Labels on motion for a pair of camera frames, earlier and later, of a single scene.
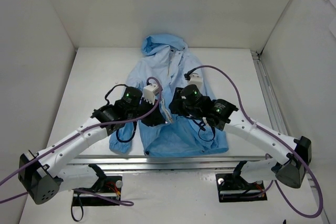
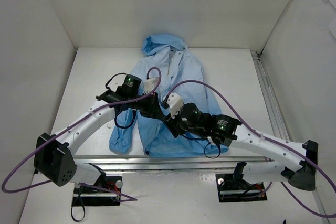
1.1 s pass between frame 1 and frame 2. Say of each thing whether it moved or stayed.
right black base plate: stayed
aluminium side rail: stayed
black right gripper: moved
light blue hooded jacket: stayed
